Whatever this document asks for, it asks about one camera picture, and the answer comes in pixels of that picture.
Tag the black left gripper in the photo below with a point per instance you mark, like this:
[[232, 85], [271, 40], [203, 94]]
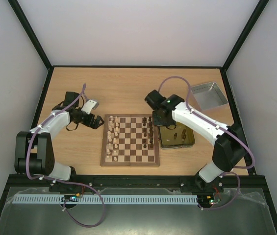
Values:
[[96, 121]]

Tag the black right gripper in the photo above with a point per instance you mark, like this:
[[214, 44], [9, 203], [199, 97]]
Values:
[[164, 121]]

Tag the gold tin box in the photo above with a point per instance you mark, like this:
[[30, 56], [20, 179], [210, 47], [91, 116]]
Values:
[[176, 136]]

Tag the wooden chess board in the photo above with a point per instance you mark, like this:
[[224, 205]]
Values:
[[126, 143]]

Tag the silver tin lid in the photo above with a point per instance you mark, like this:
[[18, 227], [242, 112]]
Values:
[[209, 96]]

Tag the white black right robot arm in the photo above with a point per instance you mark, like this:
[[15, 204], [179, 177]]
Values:
[[228, 148]]

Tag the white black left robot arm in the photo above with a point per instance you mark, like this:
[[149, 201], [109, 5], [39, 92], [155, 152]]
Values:
[[34, 154]]

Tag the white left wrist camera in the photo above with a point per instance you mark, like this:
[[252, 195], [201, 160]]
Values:
[[90, 105]]

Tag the black aluminium frame rail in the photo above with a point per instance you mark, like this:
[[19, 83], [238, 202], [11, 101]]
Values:
[[186, 184]]

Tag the white slotted cable duct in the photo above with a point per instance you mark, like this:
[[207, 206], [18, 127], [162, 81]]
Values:
[[106, 199]]

